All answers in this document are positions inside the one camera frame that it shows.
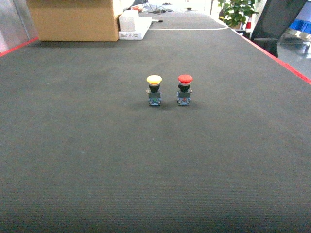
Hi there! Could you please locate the yellow mushroom push button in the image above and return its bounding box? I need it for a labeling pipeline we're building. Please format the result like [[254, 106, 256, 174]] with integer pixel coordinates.
[[146, 75, 162, 106]]

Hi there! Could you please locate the red mushroom push button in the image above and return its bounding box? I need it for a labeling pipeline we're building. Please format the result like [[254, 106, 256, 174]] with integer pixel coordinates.
[[176, 74, 193, 106]]

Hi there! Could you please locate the black table mat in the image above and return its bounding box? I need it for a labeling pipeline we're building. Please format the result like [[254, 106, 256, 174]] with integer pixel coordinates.
[[0, 12, 311, 233]]

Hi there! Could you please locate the white flat box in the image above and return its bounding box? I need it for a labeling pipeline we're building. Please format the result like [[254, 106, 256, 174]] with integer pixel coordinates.
[[119, 10, 152, 40]]

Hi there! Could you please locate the green potted plant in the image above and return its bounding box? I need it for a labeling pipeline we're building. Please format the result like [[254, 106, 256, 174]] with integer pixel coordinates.
[[218, 0, 258, 28]]

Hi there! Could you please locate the brown cardboard box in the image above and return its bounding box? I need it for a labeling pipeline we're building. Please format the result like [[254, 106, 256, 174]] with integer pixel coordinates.
[[26, 0, 122, 42]]

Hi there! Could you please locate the black office chair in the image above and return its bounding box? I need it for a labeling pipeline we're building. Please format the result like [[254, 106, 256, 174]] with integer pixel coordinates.
[[250, 0, 307, 58]]

